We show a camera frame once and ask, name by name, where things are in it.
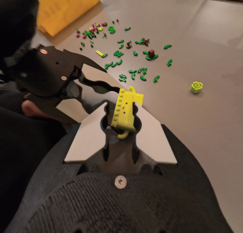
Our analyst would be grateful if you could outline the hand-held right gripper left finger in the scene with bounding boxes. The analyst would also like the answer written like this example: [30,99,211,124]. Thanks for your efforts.
[64,102,111,164]

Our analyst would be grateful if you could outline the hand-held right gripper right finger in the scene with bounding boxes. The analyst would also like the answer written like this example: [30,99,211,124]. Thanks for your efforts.
[132,102,178,165]

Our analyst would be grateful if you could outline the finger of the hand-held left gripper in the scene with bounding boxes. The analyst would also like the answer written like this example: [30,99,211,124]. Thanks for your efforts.
[81,63,126,94]
[55,81,91,125]

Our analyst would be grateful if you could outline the lime green brick figure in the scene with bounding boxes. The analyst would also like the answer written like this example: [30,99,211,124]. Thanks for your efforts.
[111,86,144,140]

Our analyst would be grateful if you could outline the person's left hand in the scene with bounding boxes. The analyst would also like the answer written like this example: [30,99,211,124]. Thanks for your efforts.
[21,99,50,120]

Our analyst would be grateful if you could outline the scattered green leaf pieces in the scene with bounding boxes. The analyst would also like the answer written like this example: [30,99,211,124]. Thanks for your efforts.
[80,26,173,84]

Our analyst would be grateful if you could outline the pile of small colourful pieces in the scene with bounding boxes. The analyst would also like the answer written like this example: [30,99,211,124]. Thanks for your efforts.
[75,18,120,40]

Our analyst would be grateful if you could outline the yellow storage bin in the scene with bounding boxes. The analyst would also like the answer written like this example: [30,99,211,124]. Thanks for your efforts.
[33,0,101,37]

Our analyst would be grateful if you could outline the lime green round brick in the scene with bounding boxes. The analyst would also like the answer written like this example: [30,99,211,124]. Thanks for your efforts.
[189,82,203,94]

